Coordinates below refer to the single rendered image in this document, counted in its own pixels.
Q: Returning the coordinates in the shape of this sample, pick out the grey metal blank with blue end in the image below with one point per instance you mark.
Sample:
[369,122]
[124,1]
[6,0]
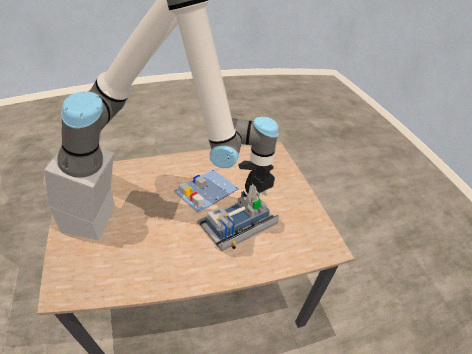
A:
[200,181]

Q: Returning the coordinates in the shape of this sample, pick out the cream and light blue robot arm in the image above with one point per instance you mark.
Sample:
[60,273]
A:
[84,115]

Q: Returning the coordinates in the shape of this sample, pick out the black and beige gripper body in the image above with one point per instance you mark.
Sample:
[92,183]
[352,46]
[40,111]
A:
[259,176]

